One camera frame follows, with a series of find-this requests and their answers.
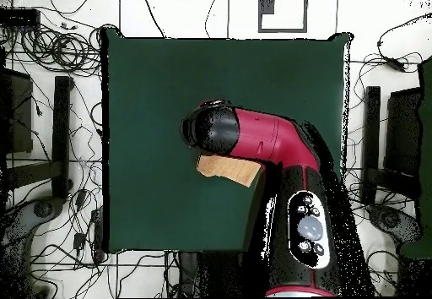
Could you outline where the orange terry towel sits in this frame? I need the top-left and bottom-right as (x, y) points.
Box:
(196, 154), (262, 188)

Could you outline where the dark green table cloth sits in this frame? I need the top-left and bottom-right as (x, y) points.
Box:
(100, 27), (354, 254)

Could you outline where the black power strip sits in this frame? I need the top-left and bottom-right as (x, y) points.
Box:
(90, 207), (105, 263)

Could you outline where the black box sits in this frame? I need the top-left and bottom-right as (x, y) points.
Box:
(0, 67), (35, 155)
(384, 87), (423, 178)

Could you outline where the dark green fabric sheet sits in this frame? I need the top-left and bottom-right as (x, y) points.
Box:
(399, 58), (432, 259)

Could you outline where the grey square floor frame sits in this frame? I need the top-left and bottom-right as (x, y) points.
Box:
(257, 0), (309, 34)

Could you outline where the coiled black cable bundle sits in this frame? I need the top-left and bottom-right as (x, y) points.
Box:
(19, 24), (102, 77)

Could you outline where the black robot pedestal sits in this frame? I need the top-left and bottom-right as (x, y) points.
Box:
(177, 251), (271, 298)

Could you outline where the black network switch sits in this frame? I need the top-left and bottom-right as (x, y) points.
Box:
(0, 8), (41, 30)

